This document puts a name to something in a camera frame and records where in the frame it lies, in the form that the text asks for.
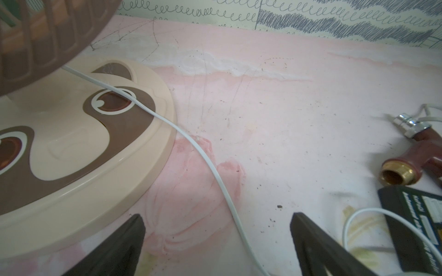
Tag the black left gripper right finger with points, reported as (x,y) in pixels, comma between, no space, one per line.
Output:
(320,255)

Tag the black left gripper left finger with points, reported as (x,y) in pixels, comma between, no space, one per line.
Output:
(118,255)

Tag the beige and brown desk fan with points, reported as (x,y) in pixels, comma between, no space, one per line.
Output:
(82,137)

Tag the black multimeter device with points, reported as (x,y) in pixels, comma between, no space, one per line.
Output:
(424,211)

